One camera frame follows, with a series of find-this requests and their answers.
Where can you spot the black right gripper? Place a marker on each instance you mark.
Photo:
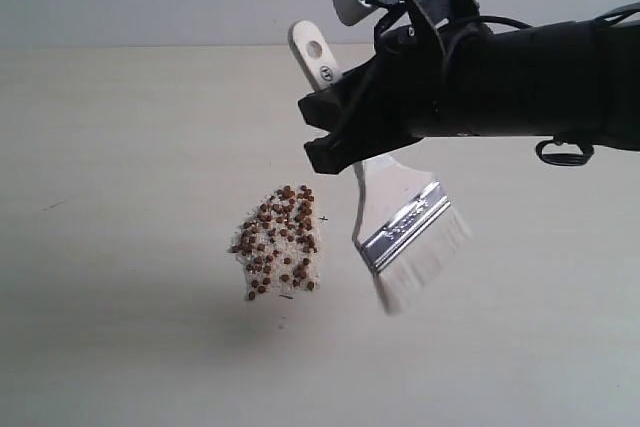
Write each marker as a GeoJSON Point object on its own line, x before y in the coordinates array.
{"type": "Point", "coordinates": [393, 100]}

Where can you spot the white wooden paintbrush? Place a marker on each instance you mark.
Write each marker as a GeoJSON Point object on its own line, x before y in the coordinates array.
{"type": "Point", "coordinates": [406, 228]}

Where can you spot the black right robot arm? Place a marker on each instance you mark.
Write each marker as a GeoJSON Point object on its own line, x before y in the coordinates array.
{"type": "Point", "coordinates": [574, 82]}

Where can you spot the pile of white grains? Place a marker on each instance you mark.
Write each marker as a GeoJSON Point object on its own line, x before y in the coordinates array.
{"type": "Point", "coordinates": [278, 244]}

